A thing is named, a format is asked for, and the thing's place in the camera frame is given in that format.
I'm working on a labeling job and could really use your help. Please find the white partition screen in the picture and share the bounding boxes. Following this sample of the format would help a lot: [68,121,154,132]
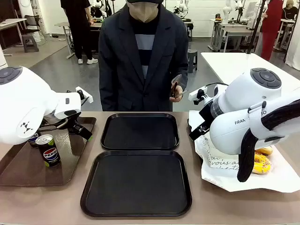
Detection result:
[285,23,300,71]

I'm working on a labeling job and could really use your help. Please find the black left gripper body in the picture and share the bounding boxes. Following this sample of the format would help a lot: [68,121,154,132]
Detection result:
[67,120,83,135]

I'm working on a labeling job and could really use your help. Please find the black stand pole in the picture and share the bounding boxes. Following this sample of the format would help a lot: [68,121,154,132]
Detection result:
[247,0,268,54]

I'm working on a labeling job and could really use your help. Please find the black Pepsi can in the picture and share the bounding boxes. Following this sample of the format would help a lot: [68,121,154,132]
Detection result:
[27,132,41,149]
[35,134,61,168]

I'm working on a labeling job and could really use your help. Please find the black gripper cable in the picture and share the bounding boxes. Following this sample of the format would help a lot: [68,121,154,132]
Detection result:
[205,82,229,89]

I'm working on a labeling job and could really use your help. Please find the white printed paper sleeve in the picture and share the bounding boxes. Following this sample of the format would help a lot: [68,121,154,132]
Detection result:
[206,150,240,175]
[198,135,214,165]

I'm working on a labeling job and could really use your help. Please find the person's left hand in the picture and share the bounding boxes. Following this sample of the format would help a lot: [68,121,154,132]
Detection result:
[169,84,185,103]

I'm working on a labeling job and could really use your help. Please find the person's dark jacket torso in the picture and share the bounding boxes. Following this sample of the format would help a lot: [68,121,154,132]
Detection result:
[98,3,189,112]

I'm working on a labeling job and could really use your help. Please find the black cable sleeve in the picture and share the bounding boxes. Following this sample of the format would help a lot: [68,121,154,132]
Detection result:
[236,99,300,183]

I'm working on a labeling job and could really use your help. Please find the white paper sheet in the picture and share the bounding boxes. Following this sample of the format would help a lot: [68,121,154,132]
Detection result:
[187,110,300,193]

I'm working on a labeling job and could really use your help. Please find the bystander in black clothes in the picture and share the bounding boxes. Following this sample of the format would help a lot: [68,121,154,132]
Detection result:
[60,0,99,65]

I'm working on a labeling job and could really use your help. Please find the grey plastic stool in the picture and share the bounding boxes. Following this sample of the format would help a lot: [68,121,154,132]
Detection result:
[187,49,199,73]
[21,34,40,53]

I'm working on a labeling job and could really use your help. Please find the dark cap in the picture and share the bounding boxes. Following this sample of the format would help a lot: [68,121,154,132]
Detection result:
[125,0,164,4]

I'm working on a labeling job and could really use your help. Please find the white workshop table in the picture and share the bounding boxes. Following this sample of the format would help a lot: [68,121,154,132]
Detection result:
[210,18,261,53]

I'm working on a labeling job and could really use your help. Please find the grey desk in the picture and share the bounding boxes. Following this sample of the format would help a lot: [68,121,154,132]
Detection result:
[0,18,28,57]

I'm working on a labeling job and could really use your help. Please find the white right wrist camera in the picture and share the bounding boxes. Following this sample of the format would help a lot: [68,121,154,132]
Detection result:
[188,86,208,100]

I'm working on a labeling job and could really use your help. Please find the black square tray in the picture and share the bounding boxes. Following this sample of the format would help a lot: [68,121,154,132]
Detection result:
[100,113,180,150]
[80,150,193,218]

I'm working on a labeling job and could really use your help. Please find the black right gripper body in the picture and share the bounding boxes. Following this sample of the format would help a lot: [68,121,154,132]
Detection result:
[199,102,215,128]

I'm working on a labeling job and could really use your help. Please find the black office chair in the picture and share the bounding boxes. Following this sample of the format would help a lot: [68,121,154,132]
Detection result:
[20,14,42,36]

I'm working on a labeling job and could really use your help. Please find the brown plastic tray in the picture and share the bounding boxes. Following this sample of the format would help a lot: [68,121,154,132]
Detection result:
[0,116,97,188]

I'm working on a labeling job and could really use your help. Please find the bystander in red apron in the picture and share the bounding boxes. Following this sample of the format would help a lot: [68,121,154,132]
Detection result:
[254,0,285,61]

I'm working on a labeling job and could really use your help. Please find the grey workshop table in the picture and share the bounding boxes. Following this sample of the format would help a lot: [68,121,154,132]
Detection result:
[54,21,103,59]

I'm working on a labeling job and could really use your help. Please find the seated bystander in black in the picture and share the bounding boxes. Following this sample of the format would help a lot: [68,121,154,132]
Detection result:
[282,0,300,26]

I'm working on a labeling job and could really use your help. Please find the person's left forearm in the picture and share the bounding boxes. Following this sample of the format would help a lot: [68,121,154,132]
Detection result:
[172,58,189,94]

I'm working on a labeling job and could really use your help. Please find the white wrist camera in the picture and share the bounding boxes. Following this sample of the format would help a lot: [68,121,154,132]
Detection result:
[75,86,94,104]
[188,86,208,100]

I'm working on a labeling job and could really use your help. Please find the metal serving tongs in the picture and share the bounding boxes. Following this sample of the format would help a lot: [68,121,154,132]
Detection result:
[170,74,189,99]

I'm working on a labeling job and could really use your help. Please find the yellow sprinkled donut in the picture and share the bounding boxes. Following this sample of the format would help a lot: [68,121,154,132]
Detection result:
[252,161,272,174]

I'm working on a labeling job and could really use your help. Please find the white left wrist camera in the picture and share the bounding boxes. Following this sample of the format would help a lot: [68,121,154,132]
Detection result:
[75,86,94,104]

